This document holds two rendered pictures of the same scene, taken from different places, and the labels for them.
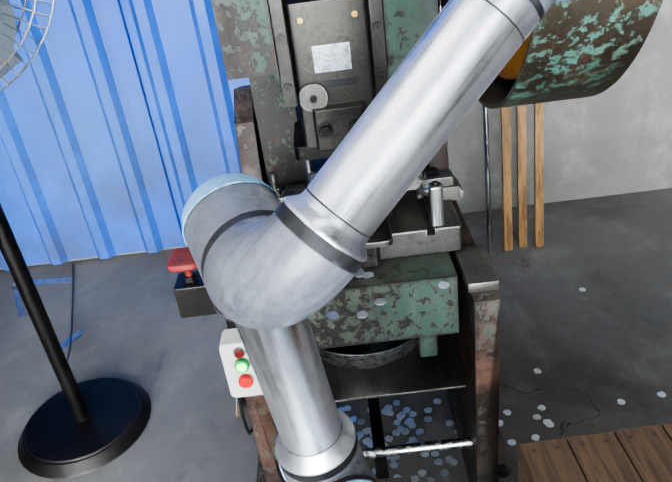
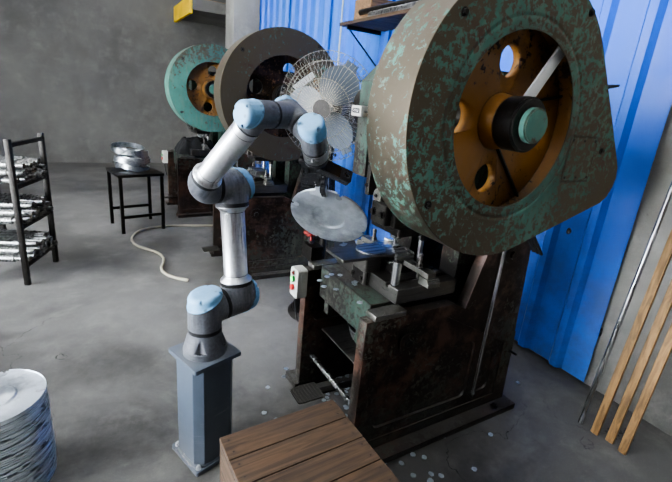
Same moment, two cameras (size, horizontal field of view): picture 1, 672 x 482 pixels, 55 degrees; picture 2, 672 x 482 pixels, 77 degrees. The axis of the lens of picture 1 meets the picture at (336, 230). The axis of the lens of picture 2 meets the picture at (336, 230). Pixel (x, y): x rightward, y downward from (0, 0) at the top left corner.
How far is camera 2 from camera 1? 132 cm
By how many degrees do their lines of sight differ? 54
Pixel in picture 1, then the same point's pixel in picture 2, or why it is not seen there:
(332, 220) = (198, 168)
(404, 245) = (377, 284)
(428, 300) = (360, 310)
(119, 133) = not seen: hidden behind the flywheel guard
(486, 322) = (361, 333)
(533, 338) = (505, 462)
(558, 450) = (335, 414)
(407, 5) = not seen: hidden behind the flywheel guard
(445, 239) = (390, 293)
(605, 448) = (346, 433)
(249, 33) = (361, 156)
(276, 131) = not seen: hidden behind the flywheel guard
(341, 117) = (379, 208)
